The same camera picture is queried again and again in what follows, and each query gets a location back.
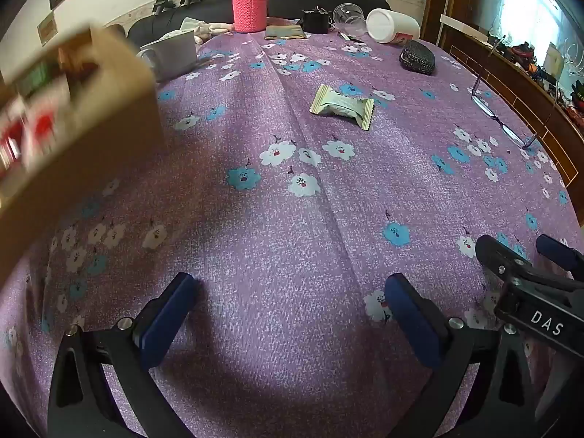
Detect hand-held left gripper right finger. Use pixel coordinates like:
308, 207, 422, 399
384, 273, 571, 438

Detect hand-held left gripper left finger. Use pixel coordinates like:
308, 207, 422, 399
48, 272, 201, 438

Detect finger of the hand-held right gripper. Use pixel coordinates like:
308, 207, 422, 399
475, 235, 584, 306
537, 234, 584, 280

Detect shallow cardboard box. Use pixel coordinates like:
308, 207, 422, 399
0, 25, 167, 279

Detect purple floral tablecloth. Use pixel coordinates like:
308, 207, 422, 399
0, 32, 584, 438

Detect eyeglasses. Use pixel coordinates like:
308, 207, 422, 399
470, 36, 541, 149

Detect wooden sideboard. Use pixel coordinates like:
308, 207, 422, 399
439, 14, 584, 229

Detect pile of assorted clutter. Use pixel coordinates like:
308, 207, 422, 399
490, 36, 584, 128

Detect black glasses case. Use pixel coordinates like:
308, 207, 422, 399
399, 39, 437, 75

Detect pale cream snack packet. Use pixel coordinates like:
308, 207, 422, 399
309, 84, 376, 132

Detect white plastic jar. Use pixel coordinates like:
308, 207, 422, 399
366, 8, 421, 45

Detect white mug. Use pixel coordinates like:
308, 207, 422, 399
137, 30, 199, 83

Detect clear plastic cup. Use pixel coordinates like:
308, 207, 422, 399
333, 3, 368, 37

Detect white cloth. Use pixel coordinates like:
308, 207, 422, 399
157, 16, 235, 46

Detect black small cup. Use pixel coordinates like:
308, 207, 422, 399
301, 7, 331, 35

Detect olive folded cloth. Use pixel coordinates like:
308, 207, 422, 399
265, 24, 307, 41

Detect black sofa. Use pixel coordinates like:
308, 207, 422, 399
107, 0, 393, 49

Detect wall plaque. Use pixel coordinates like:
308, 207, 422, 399
36, 13, 58, 45

